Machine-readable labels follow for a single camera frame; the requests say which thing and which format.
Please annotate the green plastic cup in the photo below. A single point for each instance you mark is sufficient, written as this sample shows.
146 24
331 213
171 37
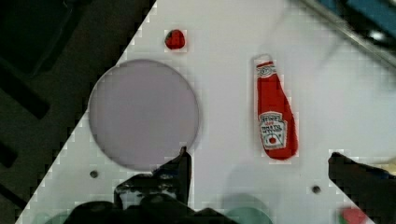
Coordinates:
248 215

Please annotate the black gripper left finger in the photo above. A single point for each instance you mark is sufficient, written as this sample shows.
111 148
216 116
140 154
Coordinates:
172 178

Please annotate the lilac round plate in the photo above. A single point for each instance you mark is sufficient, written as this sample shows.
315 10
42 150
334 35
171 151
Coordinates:
142 112

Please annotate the red plush ketchup bottle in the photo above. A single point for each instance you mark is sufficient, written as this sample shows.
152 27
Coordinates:
276 122

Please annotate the red green strawberry toy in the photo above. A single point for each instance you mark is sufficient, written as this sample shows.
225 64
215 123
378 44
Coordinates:
352 216

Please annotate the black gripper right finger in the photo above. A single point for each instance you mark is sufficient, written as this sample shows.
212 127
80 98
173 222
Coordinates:
372 189

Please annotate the small red strawberry toy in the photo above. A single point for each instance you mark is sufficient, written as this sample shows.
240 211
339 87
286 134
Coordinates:
175 39

